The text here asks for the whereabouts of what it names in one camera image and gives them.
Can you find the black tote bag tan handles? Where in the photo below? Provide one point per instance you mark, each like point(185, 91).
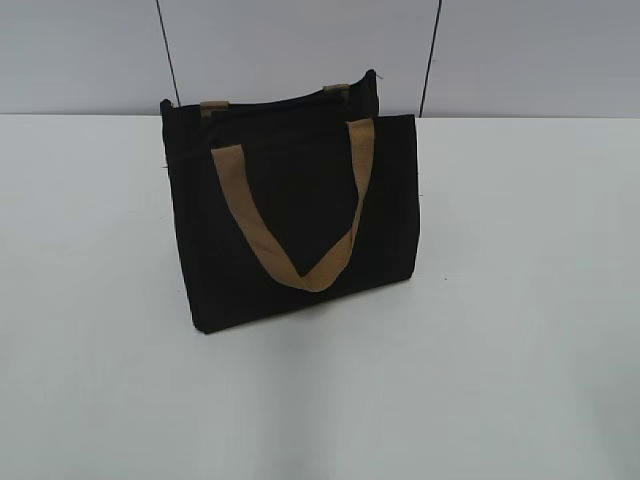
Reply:
point(284, 205)

